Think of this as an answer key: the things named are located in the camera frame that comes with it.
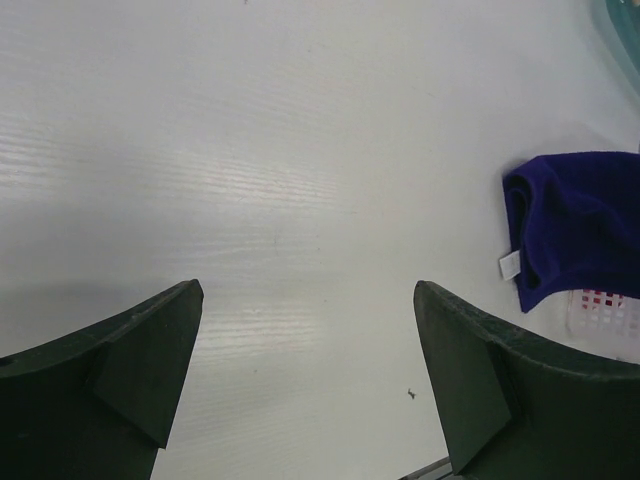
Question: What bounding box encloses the aluminium mounting rail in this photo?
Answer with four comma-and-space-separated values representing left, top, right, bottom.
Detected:
399, 457, 453, 480

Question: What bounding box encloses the white perforated basket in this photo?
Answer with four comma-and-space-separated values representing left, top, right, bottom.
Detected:
566, 290, 639, 364

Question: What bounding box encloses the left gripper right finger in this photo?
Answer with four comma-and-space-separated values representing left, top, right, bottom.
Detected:
414, 281, 639, 479

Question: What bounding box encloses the purple towel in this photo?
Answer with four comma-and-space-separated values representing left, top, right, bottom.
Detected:
502, 151, 639, 312

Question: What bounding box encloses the blue plastic tub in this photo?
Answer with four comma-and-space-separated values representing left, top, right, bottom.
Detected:
590, 0, 639, 97

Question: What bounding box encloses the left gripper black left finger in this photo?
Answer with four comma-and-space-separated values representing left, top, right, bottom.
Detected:
1, 279, 204, 480

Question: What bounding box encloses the pink towel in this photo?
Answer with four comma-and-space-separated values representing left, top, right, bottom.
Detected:
579, 289, 625, 315

